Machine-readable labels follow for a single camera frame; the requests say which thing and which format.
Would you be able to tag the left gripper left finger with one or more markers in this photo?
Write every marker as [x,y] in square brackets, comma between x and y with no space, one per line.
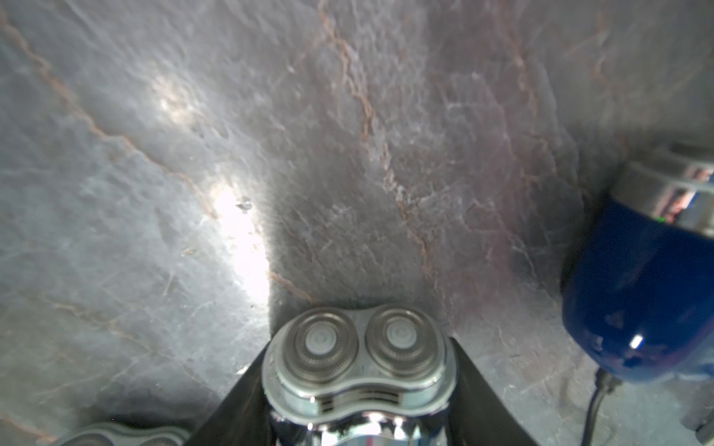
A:
[243,416]

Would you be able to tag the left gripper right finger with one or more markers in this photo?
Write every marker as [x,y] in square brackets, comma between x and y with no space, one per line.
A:
[477,417]

